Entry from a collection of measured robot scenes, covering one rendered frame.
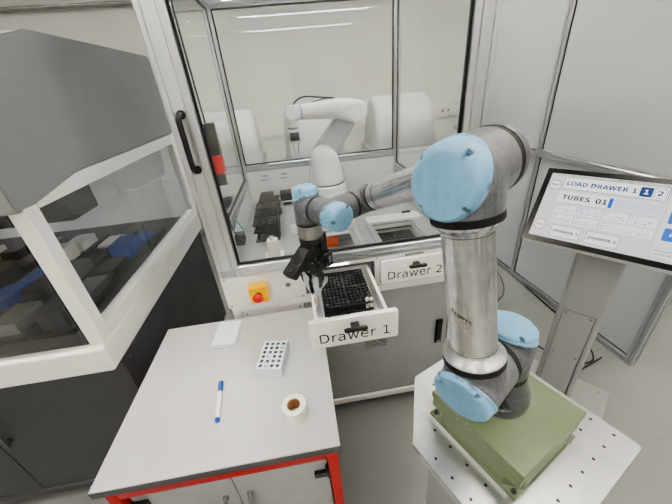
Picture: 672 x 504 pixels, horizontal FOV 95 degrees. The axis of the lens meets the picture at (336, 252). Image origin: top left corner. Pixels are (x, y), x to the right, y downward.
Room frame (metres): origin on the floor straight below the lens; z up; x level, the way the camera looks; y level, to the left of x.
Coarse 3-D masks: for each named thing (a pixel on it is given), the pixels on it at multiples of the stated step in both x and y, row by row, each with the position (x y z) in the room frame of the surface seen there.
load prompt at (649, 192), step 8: (568, 184) 1.15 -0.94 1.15; (576, 184) 1.13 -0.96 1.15; (584, 184) 1.12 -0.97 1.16; (592, 184) 1.10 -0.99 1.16; (600, 184) 1.09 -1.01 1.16; (608, 184) 1.07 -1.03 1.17; (616, 184) 1.06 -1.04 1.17; (624, 184) 1.04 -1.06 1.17; (632, 184) 1.03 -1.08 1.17; (640, 184) 1.02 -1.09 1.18; (600, 192) 1.07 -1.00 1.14; (608, 192) 1.05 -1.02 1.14; (616, 192) 1.04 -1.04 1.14; (624, 192) 1.02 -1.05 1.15; (632, 192) 1.01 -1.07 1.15; (640, 192) 1.00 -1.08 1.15; (648, 192) 0.98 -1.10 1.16; (656, 192) 0.97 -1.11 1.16; (664, 192) 0.96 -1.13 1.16; (656, 200) 0.95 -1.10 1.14; (664, 200) 0.94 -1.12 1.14
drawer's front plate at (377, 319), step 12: (372, 312) 0.76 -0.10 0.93; (384, 312) 0.76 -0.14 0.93; (396, 312) 0.76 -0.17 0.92; (312, 324) 0.74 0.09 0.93; (324, 324) 0.74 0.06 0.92; (336, 324) 0.74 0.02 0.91; (348, 324) 0.75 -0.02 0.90; (360, 324) 0.75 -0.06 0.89; (372, 324) 0.76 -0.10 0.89; (384, 324) 0.76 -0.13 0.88; (396, 324) 0.76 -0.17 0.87; (312, 336) 0.74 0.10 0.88; (324, 336) 0.74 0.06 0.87; (336, 336) 0.74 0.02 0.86; (348, 336) 0.75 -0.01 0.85; (360, 336) 0.75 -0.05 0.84; (372, 336) 0.76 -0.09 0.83; (384, 336) 0.76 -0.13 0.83; (312, 348) 0.74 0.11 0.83
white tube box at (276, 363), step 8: (264, 344) 0.80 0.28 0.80; (272, 344) 0.81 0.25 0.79; (280, 344) 0.80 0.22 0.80; (288, 344) 0.81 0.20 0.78; (264, 352) 0.77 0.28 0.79; (272, 352) 0.76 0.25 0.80; (280, 352) 0.77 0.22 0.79; (264, 360) 0.73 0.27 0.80; (272, 360) 0.73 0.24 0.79; (280, 360) 0.73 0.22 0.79; (256, 368) 0.70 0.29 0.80; (264, 368) 0.70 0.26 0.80; (272, 368) 0.69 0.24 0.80; (280, 368) 0.69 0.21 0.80; (264, 376) 0.69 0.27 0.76; (272, 376) 0.69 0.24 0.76; (280, 376) 0.69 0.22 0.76
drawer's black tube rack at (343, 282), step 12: (336, 276) 1.03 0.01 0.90; (348, 276) 1.03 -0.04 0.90; (360, 276) 1.02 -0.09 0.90; (324, 288) 0.96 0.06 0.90; (336, 288) 0.95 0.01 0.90; (348, 288) 0.94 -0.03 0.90; (360, 288) 0.94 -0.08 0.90; (324, 300) 0.89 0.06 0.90; (336, 300) 0.88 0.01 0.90; (348, 300) 0.87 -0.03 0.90; (324, 312) 0.85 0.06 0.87; (336, 312) 0.85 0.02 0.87; (348, 312) 0.85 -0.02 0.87
